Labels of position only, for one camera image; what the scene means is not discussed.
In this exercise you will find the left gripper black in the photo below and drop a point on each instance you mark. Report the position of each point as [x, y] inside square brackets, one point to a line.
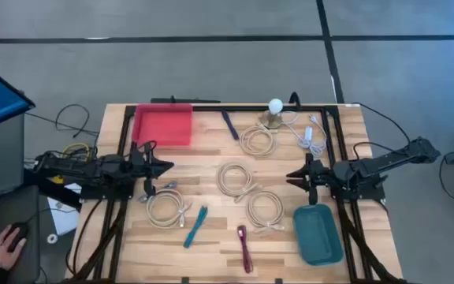
[142, 165]

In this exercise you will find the white paper sheet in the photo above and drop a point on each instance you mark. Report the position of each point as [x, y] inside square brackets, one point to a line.
[65, 221]

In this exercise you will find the yellow connector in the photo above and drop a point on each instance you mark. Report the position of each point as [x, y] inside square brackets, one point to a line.
[57, 180]

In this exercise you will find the black metal table frame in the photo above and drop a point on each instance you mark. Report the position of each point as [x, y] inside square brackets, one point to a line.
[243, 108]

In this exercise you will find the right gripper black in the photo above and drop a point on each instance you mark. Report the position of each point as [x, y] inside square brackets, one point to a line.
[321, 175]

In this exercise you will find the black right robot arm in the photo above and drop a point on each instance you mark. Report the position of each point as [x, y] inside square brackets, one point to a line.
[388, 159]

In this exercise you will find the person's hand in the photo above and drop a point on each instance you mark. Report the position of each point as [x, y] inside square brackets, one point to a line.
[0, 256]

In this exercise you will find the teal plastic tray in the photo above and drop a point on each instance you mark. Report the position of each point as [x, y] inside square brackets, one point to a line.
[317, 236]

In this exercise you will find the black computer mouse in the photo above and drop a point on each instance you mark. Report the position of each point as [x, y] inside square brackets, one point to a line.
[18, 230]

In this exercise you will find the black flat bar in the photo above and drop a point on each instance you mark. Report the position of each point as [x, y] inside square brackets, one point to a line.
[185, 100]

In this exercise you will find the pink plastic tray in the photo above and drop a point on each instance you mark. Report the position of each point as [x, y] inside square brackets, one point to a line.
[164, 126]

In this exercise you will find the dark grey desk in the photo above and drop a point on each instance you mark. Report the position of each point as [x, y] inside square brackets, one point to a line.
[14, 205]

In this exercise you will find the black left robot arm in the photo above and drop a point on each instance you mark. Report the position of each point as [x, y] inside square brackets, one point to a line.
[93, 169]

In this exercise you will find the grey cabinet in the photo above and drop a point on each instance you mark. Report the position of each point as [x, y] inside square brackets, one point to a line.
[2, 158]

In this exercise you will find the brass lamp with white bulb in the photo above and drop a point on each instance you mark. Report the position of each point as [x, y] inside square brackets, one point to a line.
[273, 119]

